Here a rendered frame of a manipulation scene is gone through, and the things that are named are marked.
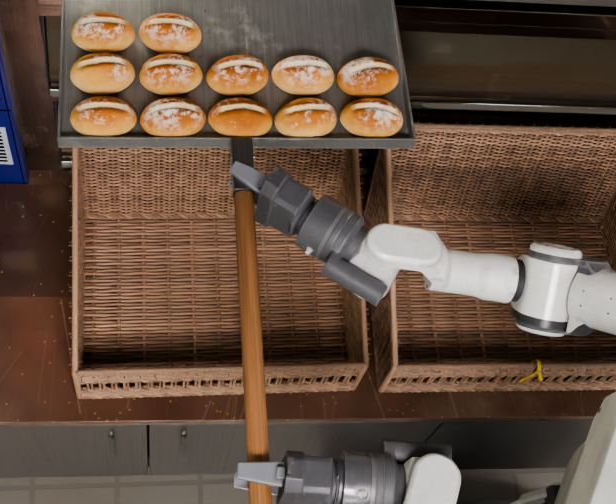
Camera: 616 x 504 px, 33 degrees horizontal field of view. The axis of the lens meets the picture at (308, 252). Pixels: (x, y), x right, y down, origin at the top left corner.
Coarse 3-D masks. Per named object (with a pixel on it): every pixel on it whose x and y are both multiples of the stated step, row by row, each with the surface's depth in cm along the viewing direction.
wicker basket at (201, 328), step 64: (128, 192) 215; (192, 192) 217; (320, 192) 221; (128, 256) 217; (192, 256) 219; (128, 320) 211; (192, 320) 213; (320, 320) 216; (128, 384) 199; (192, 384) 204; (320, 384) 207
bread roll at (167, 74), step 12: (156, 60) 162; (168, 60) 162; (180, 60) 162; (192, 60) 164; (144, 72) 162; (156, 72) 161; (168, 72) 161; (180, 72) 162; (192, 72) 163; (144, 84) 163; (156, 84) 162; (168, 84) 162; (180, 84) 163; (192, 84) 164
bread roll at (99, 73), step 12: (84, 60) 160; (96, 60) 160; (108, 60) 160; (120, 60) 161; (72, 72) 161; (84, 72) 160; (96, 72) 160; (108, 72) 160; (120, 72) 161; (132, 72) 163; (84, 84) 161; (96, 84) 160; (108, 84) 161; (120, 84) 162
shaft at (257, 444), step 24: (240, 192) 156; (240, 216) 155; (240, 240) 153; (240, 264) 152; (240, 288) 151; (240, 312) 150; (264, 384) 145; (264, 408) 144; (264, 432) 142; (264, 456) 141
